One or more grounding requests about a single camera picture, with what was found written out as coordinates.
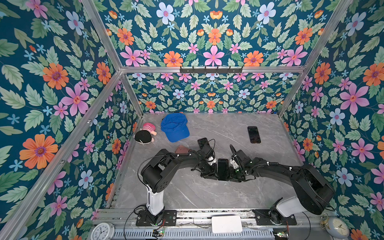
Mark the black hook bar on frame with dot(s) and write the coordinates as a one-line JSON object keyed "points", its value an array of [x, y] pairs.
{"points": [[211, 70]]}

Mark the black phone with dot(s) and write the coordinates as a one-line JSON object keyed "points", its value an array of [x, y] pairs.
{"points": [[254, 135], [223, 172], [203, 142]]}

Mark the cream alarm clock right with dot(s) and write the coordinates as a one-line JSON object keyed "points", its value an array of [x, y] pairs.
{"points": [[334, 226]]}

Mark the white round clock left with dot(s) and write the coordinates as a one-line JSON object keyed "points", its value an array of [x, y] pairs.
{"points": [[103, 231]]}

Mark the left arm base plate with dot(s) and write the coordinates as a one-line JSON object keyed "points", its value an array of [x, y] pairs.
{"points": [[164, 218]]}

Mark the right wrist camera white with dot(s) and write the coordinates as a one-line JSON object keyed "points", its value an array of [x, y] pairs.
{"points": [[234, 164]]}

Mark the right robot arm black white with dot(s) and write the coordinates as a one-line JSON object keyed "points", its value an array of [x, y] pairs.
{"points": [[313, 192]]}

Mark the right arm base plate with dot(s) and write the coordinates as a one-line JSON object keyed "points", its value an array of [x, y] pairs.
{"points": [[266, 217]]}

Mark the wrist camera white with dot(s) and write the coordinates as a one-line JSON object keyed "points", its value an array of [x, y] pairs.
{"points": [[212, 161], [234, 164]]}

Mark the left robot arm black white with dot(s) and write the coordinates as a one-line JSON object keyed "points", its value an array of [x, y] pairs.
{"points": [[158, 173]]}

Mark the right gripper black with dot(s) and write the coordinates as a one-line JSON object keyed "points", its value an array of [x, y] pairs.
{"points": [[231, 178]]}

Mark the pink phone case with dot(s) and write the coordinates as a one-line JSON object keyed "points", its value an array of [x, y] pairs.
{"points": [[182, 150]]}

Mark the blue baseball cap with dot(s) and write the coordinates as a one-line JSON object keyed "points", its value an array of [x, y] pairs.
{"points": [[175, 127]]}

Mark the white box on rail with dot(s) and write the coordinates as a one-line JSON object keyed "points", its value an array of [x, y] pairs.
{"points": [[226, 224]]}

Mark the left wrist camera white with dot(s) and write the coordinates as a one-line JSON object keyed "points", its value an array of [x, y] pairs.
{"points": [[212, 161]]}

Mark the plush doll pink hat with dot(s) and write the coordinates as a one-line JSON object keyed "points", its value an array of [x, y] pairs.
{"points": [[146, 134]]}

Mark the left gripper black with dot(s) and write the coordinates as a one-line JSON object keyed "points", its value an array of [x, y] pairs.
{"points": [[213, 173]]}

